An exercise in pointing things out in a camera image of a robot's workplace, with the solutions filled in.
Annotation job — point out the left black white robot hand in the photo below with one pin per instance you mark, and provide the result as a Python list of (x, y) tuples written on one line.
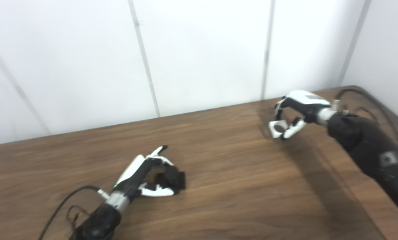
[(132, 173)]

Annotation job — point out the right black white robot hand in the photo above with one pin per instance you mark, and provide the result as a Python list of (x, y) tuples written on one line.
[(302, 103)]

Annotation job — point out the white square piece with hole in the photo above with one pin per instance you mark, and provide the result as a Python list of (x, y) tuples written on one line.
[(274, 130)]

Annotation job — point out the black peg with base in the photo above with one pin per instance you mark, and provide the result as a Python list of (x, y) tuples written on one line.
[(173, 178)]

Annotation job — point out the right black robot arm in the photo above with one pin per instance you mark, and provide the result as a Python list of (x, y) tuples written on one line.
[(369, 146)]

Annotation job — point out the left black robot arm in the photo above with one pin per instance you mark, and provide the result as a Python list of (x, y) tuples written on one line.
[(98, 221)]

